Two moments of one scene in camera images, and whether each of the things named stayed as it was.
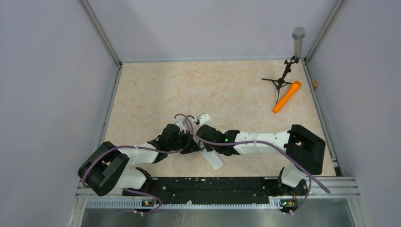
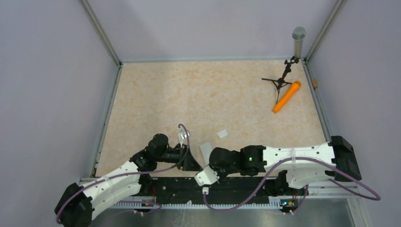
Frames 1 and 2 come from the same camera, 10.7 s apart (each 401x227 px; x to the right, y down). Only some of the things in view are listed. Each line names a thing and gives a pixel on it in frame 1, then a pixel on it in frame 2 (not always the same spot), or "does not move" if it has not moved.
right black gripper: [208, 148] -> [222, 176]
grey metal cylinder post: [298, 34] does not move
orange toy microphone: [287, 97] does not move
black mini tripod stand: [279, 83] does not move
